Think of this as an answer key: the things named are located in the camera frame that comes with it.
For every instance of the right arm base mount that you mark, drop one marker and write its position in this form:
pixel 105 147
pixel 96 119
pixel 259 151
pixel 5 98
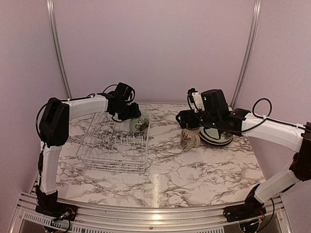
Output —
pixel 248 216

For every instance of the right aluminium frame post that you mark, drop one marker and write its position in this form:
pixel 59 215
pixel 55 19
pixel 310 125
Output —
pixel 248 52

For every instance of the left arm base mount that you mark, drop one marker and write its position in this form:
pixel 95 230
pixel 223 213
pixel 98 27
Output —
pixel 62 215

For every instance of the green floral plate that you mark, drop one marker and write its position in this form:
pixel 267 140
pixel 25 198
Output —
pixel 214 133

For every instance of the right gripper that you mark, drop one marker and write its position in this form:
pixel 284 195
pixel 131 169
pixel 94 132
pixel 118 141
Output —
pixel 183 114

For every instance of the aluminium frame post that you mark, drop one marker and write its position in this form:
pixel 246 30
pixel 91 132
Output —
pixel 57 47
pixel 248 52

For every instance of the front aluminium rail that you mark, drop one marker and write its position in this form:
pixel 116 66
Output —
pixel 95 218

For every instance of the black striped plate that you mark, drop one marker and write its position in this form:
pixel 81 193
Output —
pixel 210 143

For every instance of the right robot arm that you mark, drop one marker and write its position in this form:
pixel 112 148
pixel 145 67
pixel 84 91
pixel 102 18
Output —
pixel 210 119

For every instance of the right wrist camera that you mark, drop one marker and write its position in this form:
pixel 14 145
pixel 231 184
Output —
pixel 194 100

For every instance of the floral ceramic mug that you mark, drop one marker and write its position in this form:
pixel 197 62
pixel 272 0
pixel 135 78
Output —
pixel 190 138

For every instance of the white wire dish rack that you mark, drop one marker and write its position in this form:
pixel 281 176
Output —
pixel 111 146

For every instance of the green floral bowl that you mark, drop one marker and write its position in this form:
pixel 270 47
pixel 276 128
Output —
pixel 139 125

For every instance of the left aluminium frame post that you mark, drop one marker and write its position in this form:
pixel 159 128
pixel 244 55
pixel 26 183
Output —
pixel 57 47

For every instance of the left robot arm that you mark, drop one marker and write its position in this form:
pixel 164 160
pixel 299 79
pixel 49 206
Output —
pixel 52 127

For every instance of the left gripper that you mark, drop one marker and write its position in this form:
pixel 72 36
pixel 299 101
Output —
pixel 134 112

